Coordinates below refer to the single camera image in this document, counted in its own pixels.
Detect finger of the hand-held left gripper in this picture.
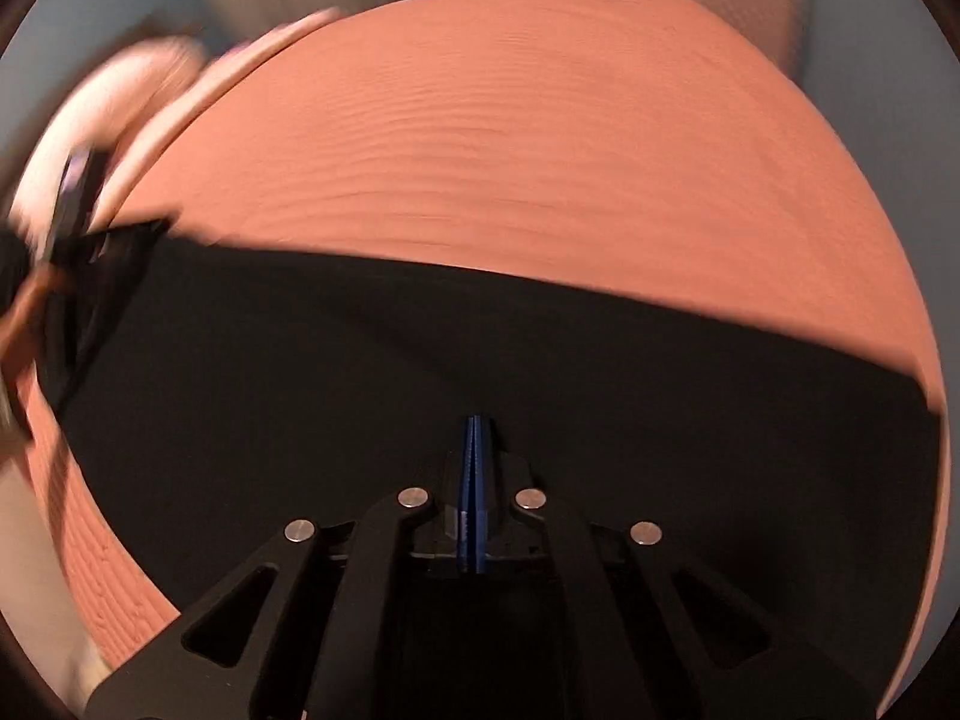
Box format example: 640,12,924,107
45,150,104,265

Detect pink suitcase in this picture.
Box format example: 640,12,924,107
666,0,809,85

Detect orange quilted bedspread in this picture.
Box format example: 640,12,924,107
15,0,940,715

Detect pink floral pillow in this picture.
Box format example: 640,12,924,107
21,37,209,241

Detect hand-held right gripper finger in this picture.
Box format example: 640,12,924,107
84,415,476,720
474,415,880,720

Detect black pants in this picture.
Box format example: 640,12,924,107
46,217,943,720

